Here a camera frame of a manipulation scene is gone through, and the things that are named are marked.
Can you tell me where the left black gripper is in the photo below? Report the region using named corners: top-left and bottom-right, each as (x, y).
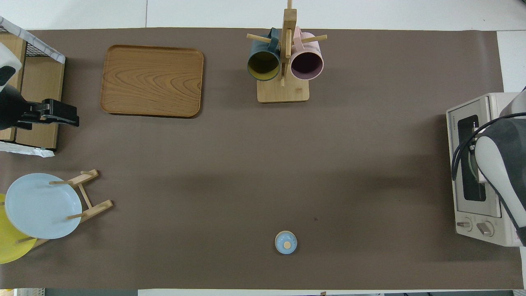
top-left (18, 99), bottom-right (80, 129)

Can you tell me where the pale green plate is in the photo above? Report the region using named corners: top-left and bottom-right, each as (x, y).
top-left (468, 150), bottom-right (480, 184)

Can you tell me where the beige toaster oven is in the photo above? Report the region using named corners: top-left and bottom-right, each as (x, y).
top-left (446, 92), bottom-right (526, 247)

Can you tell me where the wooden serving tray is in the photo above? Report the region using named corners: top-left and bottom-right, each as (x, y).
top-left (99, 44), bottom-right (204, 119)

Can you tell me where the light blue plate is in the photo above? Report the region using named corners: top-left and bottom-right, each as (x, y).
top-left (5, 173), bottom-right (83, 240)

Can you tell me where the wooden plate rack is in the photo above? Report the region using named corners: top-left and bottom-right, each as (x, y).
top-left (16, 169), bottom-right (113, 249)

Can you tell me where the yellow plate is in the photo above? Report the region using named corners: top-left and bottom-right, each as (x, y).
top-left (0, 193), bottom-right (37, 264)

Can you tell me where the brown table mat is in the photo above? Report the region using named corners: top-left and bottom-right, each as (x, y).
top-left (0, 28), bottom-right (523, 290)

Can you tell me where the dark blue mug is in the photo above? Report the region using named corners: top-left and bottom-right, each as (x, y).
top-left (247, 28), bottom-right (281, 82)

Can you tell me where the wooden mug rack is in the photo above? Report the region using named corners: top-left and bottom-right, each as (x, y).
top-left (247, 0), bottom-right (328, 103)

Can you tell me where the small blue lidded jar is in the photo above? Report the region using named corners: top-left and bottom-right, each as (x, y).
top-left (275, 231), bottom-right (298, 255)

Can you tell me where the pink mug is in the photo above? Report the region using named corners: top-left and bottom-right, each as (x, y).
top-left (290, 27), bottom-right (325, 81)

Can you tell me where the wooden shelf with wire mesh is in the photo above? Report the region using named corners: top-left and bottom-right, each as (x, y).
top-left (0, 16), bottom-right (66, 158)

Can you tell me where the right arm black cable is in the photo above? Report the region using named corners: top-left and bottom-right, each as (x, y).
top-left (451, 112), bottom-right (526, 181)

